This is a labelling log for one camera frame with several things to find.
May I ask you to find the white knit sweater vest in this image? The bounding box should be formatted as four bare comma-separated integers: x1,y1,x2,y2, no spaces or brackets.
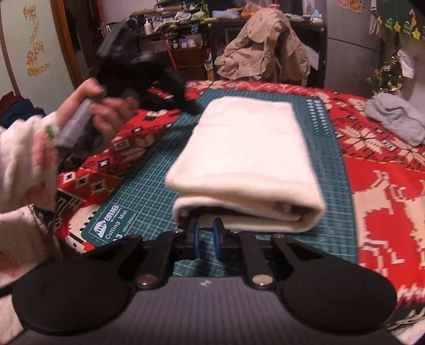
165,96,326,233

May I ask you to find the cardboard box of clothes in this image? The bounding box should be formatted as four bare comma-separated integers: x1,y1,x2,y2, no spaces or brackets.
0,91,46,129

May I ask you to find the person's left hand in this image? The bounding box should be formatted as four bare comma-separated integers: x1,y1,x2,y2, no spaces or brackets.
56,78,140,154

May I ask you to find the green cutting mat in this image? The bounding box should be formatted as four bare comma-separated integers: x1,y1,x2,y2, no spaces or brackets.
81,88,358,263

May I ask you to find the cluttered dark desk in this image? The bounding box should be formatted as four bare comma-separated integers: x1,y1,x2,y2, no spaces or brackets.
99,0,328,89

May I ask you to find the beige jacket on chair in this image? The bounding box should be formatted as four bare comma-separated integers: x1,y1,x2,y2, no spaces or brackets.
215,8,311,83

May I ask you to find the white fluffy pink-dot garment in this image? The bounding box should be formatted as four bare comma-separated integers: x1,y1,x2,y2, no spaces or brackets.
0,112,62,344

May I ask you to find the red christmas pattern blanket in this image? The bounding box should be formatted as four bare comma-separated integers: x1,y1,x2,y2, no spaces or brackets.
56,80,424,342

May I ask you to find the grey refrigerator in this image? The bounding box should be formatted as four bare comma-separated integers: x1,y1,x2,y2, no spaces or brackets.
325,1,380,98

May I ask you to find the small christmas tree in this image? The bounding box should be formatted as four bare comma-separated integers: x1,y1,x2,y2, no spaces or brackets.
367,54,403,96

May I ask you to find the grey knit sweater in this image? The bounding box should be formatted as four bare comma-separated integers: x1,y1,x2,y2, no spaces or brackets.
364,93,424,146

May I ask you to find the green christmas wall banner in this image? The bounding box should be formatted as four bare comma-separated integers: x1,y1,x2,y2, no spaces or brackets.
371,0,424,41

